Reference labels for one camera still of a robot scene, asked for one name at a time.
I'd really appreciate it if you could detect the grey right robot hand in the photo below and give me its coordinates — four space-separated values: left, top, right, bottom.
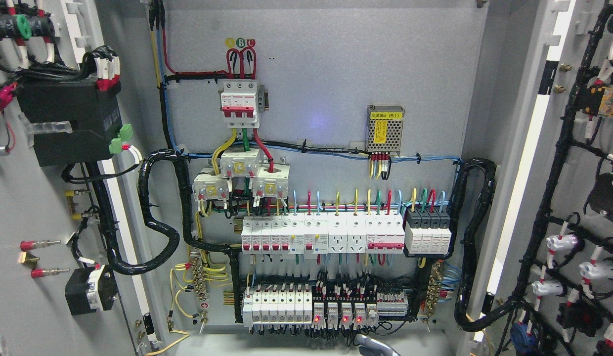
354 334 401 356

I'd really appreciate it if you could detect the grey cabinet door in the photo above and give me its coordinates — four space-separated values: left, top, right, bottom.
455 0 613 356
0 0 165 356

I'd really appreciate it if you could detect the lower relay terminal row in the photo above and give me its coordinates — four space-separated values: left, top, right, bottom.
310 273 411 335

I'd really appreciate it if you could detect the lower white breaker row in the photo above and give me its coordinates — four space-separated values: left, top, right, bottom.
242 285 314 329

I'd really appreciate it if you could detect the white socket breaker row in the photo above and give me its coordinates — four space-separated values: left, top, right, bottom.
241 212 404 258

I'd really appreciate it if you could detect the black surge protector block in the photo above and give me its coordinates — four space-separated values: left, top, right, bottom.
404 209 453 259

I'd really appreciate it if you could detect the white current transformer cluster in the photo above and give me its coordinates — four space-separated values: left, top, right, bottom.
193 148 289 202

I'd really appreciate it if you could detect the perforated metal power supply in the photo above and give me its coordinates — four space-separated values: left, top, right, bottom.
365 104 404 153

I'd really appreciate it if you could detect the red white main breaker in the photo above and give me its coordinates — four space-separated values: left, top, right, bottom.
220 79 267 129

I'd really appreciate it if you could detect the yellow terminal connector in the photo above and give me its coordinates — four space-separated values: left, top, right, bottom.
64 189 91 221

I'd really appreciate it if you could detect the red terminal connector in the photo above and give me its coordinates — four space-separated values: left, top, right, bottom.
19 239 70 279

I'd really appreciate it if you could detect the black digital power meter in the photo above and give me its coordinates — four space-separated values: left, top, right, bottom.
17 78 133 167

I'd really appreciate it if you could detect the black right cable conduit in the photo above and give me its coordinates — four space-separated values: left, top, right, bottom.
454 158 497 333

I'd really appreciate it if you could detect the black cable conduit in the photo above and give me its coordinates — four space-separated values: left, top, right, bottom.
87 148 243 324
454 158 497 333

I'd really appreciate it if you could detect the black left cable conduit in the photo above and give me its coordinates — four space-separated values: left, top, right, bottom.
87 148 243 324

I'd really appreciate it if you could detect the white rotary selector switch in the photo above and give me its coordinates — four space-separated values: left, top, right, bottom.
65 265 118 315

